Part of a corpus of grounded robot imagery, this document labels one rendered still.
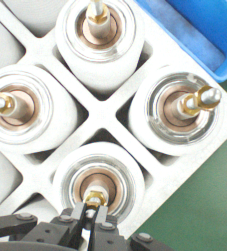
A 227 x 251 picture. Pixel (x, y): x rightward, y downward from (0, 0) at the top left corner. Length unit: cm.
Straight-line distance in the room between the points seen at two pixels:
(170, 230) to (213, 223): 9
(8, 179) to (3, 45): 17
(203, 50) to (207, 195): 29
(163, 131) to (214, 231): 35
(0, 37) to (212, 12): 35
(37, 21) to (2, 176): 20
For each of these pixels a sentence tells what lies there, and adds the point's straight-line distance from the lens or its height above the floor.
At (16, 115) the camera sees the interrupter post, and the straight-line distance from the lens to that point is 26.
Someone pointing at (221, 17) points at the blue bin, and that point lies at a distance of 51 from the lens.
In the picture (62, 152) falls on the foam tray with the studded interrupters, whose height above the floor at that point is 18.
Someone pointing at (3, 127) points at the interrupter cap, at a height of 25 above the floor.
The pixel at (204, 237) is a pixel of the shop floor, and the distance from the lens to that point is 58.
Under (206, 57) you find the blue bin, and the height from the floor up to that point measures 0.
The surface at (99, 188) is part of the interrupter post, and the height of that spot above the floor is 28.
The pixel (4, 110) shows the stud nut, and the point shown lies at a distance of 24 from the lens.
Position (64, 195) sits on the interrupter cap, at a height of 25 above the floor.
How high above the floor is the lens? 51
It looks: 87 degrees down
